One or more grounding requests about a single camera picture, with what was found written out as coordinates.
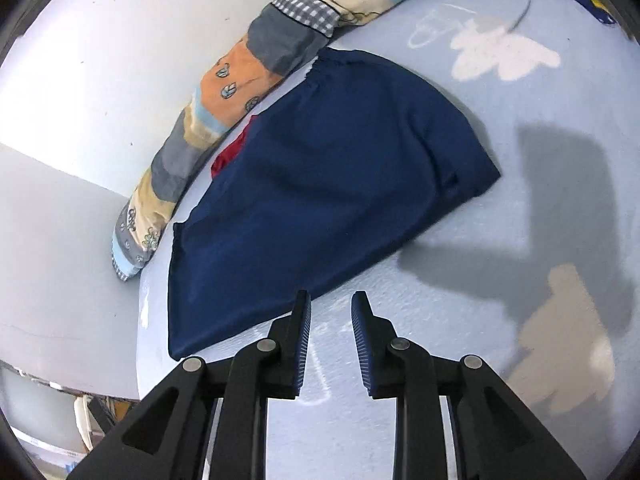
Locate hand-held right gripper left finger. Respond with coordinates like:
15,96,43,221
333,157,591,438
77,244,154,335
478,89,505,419
65,290,313,480

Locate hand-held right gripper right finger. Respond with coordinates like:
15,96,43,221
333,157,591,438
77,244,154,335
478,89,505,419
351,291,588,480

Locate navy blue work jacket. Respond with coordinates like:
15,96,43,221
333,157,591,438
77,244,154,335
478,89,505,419
167,47,502,361

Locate light blue bed sheet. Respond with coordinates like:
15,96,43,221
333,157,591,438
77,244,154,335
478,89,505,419
136,0,640,480

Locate pale grey container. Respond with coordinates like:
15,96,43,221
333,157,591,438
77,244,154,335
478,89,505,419
0,366,83,453

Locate rolled patchwork fleece blanket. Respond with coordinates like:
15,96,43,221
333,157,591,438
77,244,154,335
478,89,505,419
110,0,451,283

